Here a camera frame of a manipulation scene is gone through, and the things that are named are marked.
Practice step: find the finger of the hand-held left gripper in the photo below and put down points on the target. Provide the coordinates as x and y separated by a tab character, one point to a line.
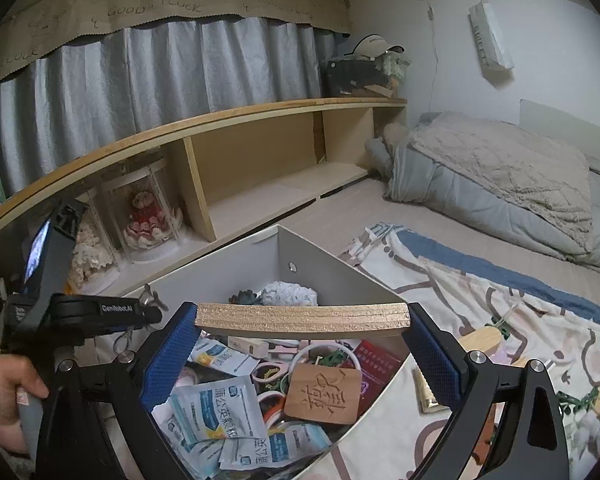
149	316

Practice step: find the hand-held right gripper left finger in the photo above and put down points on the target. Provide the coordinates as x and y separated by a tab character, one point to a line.
172	355

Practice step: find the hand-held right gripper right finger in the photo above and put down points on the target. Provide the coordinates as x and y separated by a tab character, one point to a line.
432	355

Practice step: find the carved wooden plaque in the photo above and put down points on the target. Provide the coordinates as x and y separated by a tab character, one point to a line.
325	395

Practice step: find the long wooden block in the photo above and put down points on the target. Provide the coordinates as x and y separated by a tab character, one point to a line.
300	317

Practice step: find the white storage box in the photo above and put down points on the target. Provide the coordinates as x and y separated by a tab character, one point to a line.
330	270

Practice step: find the person's left hand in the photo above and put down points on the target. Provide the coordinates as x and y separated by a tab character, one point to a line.
0	395

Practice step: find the gold rectangular case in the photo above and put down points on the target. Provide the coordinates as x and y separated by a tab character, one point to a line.
425	392

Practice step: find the light wooden piece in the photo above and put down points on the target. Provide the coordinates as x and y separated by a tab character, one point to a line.
480	342

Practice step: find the dark red packet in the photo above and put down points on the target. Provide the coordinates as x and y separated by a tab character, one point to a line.
380	375

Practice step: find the pile of blue white sachets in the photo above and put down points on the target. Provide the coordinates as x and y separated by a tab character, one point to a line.
215	410

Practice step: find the doll in white dress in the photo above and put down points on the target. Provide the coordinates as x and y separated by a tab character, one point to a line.
92	255

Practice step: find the dark green toy figure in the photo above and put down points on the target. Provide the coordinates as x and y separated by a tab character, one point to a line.
247	298

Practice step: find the doll in red dress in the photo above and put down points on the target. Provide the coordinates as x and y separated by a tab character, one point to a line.
147	220

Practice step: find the white tape roll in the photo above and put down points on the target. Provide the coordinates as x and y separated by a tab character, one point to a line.
269	374

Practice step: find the printed blanket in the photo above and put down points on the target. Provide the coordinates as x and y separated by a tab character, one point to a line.
540	340

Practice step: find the orange striped tape roll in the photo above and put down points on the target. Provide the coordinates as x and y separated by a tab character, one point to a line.
272	406

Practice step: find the white-dressed doll in case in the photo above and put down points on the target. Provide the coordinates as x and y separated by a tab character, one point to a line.
100	200

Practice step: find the grey knit item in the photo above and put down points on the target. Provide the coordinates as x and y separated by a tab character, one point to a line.
290	292

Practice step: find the red-dressed doll in case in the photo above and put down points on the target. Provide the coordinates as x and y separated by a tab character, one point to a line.
115	175

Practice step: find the green toy soldier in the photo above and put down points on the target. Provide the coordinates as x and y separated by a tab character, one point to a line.
570	402

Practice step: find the grey quilt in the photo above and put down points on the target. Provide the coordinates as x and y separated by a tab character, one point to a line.
455	205

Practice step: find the wooden shelf unit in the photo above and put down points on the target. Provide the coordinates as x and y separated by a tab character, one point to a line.
260	160

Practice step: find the beige quilted blanket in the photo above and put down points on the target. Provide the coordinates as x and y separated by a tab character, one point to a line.
505	170

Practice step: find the grey curtain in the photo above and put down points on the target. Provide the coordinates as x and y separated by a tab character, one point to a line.
155	75

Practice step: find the white headboard panel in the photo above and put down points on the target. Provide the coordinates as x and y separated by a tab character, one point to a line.
560	122

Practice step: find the black bag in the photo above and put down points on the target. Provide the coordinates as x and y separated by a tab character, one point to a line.
355	77

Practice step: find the pale artificial flowers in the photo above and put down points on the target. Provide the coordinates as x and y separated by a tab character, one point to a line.
394	66

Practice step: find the beige printed valance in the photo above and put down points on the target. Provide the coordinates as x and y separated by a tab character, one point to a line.
155	5

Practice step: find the white cap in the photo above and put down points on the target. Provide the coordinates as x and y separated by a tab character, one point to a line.
372	46

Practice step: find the white hanging pouch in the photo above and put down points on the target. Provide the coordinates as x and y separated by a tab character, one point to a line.
490	35

